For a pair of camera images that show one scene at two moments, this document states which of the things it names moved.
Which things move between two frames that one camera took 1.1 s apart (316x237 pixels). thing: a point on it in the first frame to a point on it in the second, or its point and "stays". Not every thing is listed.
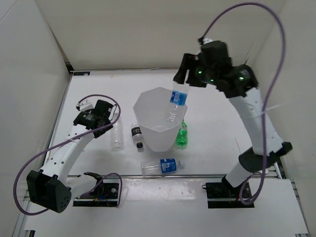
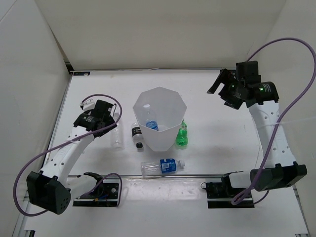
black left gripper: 107,129 stays
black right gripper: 187,60 to 223,76
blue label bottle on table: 164,166 stays
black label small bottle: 137,135 stays
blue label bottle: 178,101 to 151,121
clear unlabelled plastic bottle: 117,142 stays
